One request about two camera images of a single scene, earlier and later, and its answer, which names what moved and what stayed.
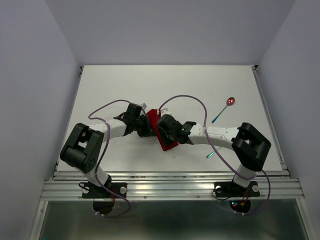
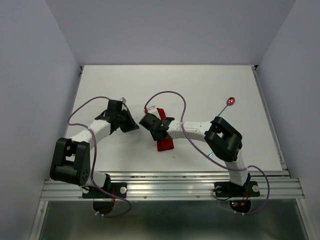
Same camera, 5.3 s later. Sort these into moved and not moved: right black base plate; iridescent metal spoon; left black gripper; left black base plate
Moved: left black gripper
Not moved: iridescent metal spoon; right black base plate; left black base plate
